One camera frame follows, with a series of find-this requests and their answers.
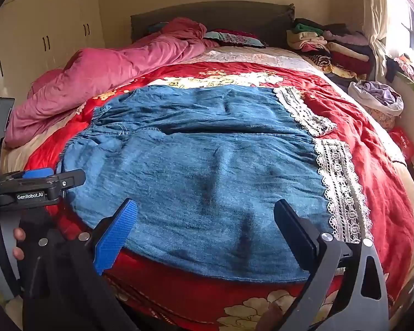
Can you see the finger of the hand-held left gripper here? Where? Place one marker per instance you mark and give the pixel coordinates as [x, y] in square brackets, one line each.
[72, 179]
[38, 173]

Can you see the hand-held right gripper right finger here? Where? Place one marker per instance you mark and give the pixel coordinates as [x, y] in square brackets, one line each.
[298, 229]

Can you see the cream curtain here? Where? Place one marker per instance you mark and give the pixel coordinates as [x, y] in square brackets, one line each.
[374, 17]

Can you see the pink duvet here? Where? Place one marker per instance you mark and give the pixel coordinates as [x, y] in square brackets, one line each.
[100, 72]

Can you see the cream wardrobe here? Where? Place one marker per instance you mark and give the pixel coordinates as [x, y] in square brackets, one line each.
[45, 38]

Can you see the red floral blanket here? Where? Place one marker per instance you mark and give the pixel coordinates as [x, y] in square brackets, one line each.
[362, 144]

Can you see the dark grey headboard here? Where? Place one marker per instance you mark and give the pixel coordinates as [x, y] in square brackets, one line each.
[214, 17]

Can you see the person's left hand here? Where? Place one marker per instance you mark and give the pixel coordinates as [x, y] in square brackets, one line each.
[19, 239]

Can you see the teal floral pillow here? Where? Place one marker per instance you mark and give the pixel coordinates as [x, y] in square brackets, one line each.
[234, 38]

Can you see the window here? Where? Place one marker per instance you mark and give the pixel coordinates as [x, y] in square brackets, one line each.
[409, 17]

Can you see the red paper bag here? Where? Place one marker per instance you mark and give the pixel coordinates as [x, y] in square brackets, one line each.
[403, 141]

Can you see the white bag with purple clothes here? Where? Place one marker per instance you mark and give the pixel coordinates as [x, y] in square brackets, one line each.
[377, 98]

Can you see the blue denim pants lace trim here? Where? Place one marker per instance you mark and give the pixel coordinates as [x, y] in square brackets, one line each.
[200, 176]

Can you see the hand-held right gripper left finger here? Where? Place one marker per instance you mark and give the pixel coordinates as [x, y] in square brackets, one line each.
[115, 236]

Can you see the pile of folded clothes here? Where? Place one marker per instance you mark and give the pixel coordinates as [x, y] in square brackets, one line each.
[334, 48]

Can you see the clothes heap on windowsill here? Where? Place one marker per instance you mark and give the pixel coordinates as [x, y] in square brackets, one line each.
[405, 67]

